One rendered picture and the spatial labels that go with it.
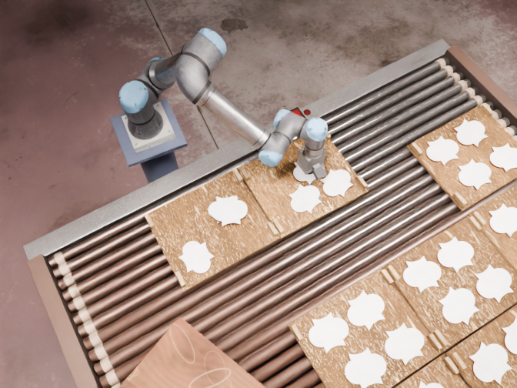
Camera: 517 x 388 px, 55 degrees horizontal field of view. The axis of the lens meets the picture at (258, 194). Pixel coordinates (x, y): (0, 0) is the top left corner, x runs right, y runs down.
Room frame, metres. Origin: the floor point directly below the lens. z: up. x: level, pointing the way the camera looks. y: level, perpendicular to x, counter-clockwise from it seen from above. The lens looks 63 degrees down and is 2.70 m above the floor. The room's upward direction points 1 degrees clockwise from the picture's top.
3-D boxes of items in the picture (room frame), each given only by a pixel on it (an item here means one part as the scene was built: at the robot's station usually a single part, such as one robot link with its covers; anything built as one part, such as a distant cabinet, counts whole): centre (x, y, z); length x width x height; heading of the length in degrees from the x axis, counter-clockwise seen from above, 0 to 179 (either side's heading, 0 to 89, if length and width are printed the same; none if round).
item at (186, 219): (0.75, 0.18, 0.93); 0.41 x 0.35 x 0.02; 121
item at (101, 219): (1.18, -0.01, 0.89); 2.08 x 0.08 x 0.06; 121
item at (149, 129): (1.23, 0.49, 0.96); 0.15 x 0.15 x 0.10
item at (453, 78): (1.03, -0.10, 0.90); 1.95 x 0.05 x 0.05; 121
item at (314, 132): (1.00, -0.20, 1.21); 0.09 x 0.08 x 0.11; 62
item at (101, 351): (0.77, -0.25, 0.90); 1.95 x 0.05 x 0.05; 121
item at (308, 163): (0.98, -0.21, 1.05); 0.12 x 0.09 x 0.16; 33
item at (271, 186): (0.96, -0.18, 0.93); 0.41 x 0.35 x 0.02; 120
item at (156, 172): (1.24, 0.49, 0.44); 0.38 x 0.38 x 0.87; 25
